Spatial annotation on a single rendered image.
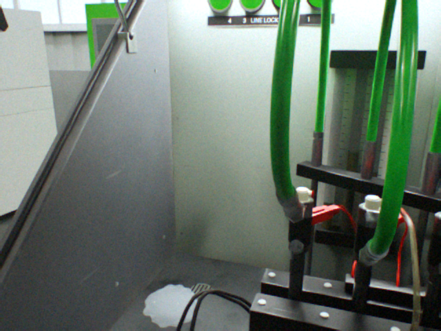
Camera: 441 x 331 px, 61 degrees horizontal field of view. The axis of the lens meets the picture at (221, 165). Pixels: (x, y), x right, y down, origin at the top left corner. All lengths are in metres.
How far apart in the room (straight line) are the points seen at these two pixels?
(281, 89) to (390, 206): 0.12
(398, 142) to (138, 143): 0.50
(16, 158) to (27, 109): 0.39
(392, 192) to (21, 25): 3.18
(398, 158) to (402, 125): 0.02
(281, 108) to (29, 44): 3.16
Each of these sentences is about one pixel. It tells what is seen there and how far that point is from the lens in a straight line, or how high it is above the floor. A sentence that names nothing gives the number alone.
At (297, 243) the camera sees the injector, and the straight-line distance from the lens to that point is 0.47.
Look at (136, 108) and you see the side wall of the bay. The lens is 0.69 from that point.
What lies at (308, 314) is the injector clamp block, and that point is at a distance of 0.51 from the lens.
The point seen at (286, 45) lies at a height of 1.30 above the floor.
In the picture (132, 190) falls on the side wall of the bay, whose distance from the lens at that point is 0.70.
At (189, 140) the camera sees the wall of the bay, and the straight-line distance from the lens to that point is 0.81.
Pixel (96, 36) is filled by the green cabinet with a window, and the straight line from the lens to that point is 3.43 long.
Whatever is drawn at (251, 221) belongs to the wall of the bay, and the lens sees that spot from 0.82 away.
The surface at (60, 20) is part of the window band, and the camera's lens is 5.25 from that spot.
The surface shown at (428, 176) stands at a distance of 0.59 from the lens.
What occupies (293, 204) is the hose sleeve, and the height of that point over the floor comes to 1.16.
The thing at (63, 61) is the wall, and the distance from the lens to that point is 5.33.
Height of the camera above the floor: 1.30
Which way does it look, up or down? 18 degrees down
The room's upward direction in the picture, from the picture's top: straight up
